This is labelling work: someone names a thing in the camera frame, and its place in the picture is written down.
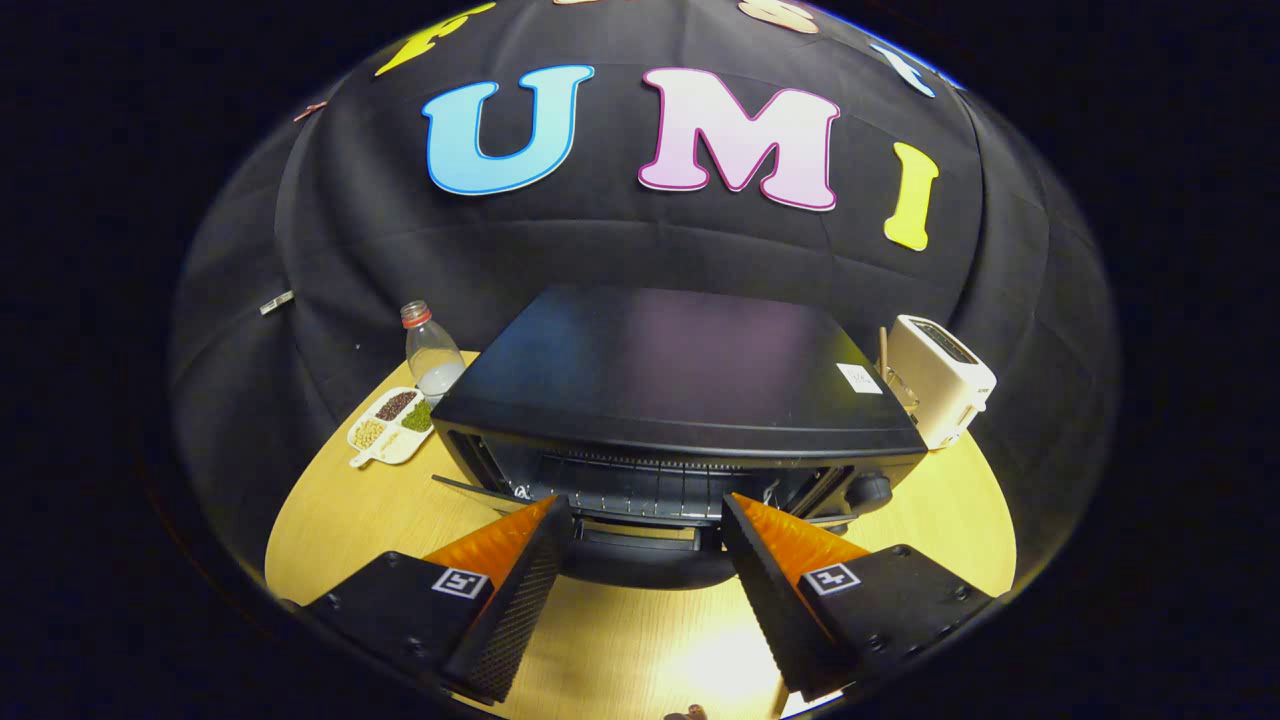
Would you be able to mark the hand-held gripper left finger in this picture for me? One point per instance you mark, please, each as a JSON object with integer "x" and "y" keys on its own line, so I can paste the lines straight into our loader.
{"x": 520, "y": 610}

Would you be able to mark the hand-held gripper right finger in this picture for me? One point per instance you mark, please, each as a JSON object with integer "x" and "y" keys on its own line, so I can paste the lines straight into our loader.
{"x": 775, "y": 610}

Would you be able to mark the black toaster oven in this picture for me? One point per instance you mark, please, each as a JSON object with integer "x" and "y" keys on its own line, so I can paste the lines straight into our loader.
{"x": 670, "y": 370}

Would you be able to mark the white bread toaster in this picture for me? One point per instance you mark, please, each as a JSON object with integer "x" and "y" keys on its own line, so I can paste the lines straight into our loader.
{"x": 940, "y": 385}

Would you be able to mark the white divided bean dish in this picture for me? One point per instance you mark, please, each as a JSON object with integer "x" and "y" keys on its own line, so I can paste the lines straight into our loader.
{"x": 392, "y": 430}

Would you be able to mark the clear plastic bottle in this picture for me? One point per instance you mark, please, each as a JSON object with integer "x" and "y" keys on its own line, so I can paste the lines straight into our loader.
{"x": 435, "y": 360}

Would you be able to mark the wooden stick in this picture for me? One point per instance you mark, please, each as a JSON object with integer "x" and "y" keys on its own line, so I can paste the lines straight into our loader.
{"x": 884, "y": 345}

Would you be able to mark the black backdrop cloth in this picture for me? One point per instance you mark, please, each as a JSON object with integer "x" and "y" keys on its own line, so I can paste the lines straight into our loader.
{"x": 640, "y": 240}

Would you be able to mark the silver cloth clip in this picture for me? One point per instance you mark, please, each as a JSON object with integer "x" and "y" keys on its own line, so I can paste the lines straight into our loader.
{"x": 277, "y": 302}

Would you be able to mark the red cloth clip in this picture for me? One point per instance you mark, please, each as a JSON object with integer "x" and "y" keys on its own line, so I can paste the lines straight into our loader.
{"x": 310, "y": 111}

